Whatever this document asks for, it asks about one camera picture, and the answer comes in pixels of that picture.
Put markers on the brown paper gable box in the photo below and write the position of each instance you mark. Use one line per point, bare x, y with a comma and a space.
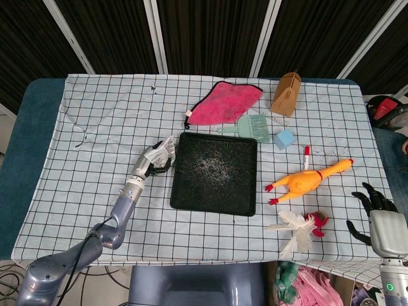
285, 99

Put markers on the pink microfibre cloth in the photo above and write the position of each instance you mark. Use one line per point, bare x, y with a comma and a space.
223, 105

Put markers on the green plastic bundle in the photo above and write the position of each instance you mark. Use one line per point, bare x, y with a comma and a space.
287, 282

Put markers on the person in blue jeans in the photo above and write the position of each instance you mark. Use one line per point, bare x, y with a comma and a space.
392, 159

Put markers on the white black checked tablecloth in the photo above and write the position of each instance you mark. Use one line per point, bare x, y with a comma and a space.
95, 143

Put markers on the black ribbed partition panel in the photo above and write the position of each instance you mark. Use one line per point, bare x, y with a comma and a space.
210, 32
111, 32
389, 57
25, 41
318, 35

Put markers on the white green food bag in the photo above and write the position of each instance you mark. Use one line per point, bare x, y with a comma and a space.
163, 152

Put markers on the light blue foam cube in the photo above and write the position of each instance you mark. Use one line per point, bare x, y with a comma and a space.
284, 139

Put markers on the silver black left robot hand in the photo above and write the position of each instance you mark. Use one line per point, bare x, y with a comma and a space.
143, 162

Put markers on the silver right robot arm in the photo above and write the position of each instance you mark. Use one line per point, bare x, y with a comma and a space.
393, 283

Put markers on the grey blue robot torso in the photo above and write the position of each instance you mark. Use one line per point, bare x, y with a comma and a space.
197, 287

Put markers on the brown cardboard box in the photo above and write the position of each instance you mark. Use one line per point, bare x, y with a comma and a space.
342, 290

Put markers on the mint green hand brush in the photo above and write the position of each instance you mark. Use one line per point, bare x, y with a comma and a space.
255, 127

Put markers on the red black bag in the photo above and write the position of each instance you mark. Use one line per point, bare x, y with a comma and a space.
387, 110

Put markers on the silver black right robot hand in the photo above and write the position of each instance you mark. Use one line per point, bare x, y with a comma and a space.
389, 232

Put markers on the orange rubber chicken toy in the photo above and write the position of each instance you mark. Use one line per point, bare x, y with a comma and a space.
303, 185

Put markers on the white feather red plush toy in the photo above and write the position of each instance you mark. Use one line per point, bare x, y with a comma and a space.
299, 231

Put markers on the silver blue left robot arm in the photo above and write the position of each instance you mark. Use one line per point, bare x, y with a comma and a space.
122, 207

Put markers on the pink plastic bundle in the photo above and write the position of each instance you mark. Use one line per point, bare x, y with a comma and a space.
315, 290

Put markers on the white partition frame post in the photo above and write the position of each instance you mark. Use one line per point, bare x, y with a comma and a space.
266, 35
156, 35
68, 36
371, 35

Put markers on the white marker with red cap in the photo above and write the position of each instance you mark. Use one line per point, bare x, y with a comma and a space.
306, 159

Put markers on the black square plastic tray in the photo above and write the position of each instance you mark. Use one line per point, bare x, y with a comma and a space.
213, 175

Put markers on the clear plastic ruler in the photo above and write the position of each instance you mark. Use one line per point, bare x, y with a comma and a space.
277, 120

